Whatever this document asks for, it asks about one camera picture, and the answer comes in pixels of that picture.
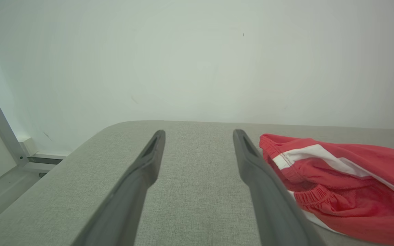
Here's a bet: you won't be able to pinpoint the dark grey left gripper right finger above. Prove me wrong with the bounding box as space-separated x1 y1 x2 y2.
233 128 326 246

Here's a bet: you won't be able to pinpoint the white plastic wall box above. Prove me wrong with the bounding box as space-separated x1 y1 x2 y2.
18 137 39 158

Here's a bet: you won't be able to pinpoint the red shorts with white stripes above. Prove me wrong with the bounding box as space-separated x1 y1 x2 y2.
259 133 394 246

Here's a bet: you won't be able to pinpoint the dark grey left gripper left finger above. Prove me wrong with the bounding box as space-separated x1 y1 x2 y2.
72 129 166 246

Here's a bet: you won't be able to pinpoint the grey metal frame post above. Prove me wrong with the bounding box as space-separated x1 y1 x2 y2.
0 69 30 168

